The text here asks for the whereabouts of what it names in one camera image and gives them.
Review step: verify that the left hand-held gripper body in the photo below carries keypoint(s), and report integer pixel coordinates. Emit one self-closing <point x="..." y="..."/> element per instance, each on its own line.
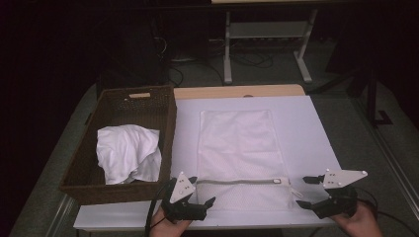
<point x="179" y="210"/>

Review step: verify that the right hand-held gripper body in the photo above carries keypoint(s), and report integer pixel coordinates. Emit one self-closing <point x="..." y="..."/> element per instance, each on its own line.
<point x="339" y="202"/>

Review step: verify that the white mesh laundry bag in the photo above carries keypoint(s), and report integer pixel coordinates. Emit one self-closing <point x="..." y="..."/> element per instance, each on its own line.
<point x="240" y="144"/>

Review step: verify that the white shirt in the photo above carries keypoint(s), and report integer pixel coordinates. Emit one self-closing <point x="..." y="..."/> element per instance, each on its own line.
<point x="126" y="153"/>

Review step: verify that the brown wicker basket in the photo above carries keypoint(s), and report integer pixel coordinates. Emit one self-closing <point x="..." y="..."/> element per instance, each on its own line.
<point x="131" y="108"/>

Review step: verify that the person's left hand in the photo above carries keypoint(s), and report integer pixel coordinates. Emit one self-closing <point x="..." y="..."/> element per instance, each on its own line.
<point x="166" y="228"/>

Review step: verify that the person's right hand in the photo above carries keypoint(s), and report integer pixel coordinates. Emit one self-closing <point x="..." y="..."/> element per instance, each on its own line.
<point x="360" y="223"/>

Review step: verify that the white board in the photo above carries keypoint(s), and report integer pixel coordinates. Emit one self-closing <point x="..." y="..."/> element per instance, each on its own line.
<point x="306" y="131"/>

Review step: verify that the black metal stand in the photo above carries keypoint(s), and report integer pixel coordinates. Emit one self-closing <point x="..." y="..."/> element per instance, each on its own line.
<point x="371" y="98"/>

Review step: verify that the white metal desk frame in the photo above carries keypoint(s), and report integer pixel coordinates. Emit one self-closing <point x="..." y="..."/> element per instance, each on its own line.
<point x="268" y="29"/>

